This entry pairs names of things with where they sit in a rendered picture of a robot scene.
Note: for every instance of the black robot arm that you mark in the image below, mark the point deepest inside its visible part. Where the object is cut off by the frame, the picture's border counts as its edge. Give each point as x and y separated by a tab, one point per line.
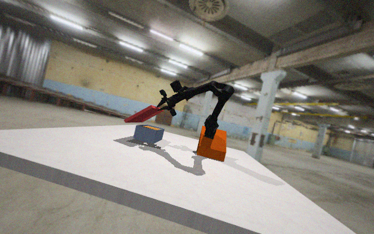
211	124

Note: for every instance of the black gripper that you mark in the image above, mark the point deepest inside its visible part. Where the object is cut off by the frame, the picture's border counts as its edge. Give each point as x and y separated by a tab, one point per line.
170	101

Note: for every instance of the red lid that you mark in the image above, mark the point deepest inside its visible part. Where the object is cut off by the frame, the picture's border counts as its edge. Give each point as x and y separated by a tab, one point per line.
144	114

